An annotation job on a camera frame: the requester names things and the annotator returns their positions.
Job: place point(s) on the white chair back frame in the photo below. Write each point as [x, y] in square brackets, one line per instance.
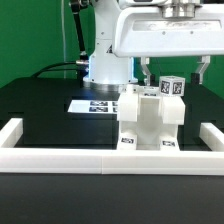
[138, 103]

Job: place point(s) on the white U-shaped boundary fence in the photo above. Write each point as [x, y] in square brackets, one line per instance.
[90, 161]

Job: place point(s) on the white flat tag board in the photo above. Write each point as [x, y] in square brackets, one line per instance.
[93, 106]

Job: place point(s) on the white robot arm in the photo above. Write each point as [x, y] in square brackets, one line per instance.
[106, 70]

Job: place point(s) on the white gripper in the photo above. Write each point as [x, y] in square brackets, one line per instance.
[169, 28]

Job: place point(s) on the white tagged cube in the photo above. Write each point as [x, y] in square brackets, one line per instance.
[172, 85]

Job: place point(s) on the white chair seat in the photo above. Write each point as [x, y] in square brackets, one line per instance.
[148, 132]

